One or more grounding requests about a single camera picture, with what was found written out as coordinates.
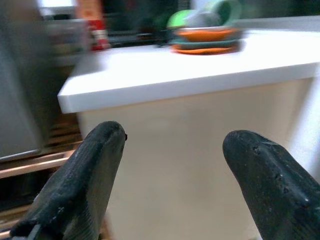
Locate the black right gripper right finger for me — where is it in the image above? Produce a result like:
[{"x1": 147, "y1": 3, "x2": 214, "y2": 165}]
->
[{"x1": 222, "y1": 129, "x2": 320, "y2": 240}]

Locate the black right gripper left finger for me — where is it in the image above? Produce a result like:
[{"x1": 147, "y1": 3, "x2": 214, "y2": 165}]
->
[{"x1": 9, "y1": 120, "x2": 129, "y2": 240}]

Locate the red white milk carton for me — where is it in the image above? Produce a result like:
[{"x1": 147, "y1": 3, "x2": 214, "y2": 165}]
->
[{"x1": 86, "y1": 0, "x2": 111, "y2": 51}]

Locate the grey fridge door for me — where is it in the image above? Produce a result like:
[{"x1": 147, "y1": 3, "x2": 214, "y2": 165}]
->
[{"x1": 0, "y1": 0, "x2": 45, "y2": 162}]

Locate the wooden slat rack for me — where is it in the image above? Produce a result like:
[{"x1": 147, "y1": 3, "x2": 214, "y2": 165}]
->
[{"x1": 0, "y1": 117, "x2": 111, "y2": 240}]

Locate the teal plate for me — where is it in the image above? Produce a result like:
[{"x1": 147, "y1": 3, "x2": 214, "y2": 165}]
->
[{"x1": 171, "y1": 38, "x2": 241, "y2": 50}]

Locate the green mug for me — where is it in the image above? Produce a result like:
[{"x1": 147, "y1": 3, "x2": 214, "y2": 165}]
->
[{"x1": 211, "y1": 0, "x2": 243, "y2": 27}]

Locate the lime green bowl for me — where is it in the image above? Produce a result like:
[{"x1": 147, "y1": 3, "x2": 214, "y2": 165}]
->
[{"x1": 166, "y1": 9, "x2": 199, "y2": 29}]

